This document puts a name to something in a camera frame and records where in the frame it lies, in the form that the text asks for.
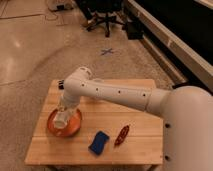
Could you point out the blue sponge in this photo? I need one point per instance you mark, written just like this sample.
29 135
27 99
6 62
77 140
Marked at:
98 143

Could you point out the black office chair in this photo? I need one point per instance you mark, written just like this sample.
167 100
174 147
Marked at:
98 11

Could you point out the wooden table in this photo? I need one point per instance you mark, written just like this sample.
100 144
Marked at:
109 135

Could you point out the red chili pepper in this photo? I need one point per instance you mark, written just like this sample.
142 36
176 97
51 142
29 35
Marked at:
122 135

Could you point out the black rectangular eraser block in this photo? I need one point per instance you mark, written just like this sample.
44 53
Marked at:
61 84

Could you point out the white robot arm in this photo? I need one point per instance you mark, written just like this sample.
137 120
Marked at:
187 114

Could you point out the orange ceramic bowl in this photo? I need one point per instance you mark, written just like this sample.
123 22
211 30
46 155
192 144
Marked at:
73 126

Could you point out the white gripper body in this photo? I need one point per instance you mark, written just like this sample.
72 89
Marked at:
61 119

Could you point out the black box on floor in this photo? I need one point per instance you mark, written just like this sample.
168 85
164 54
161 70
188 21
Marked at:
133 31

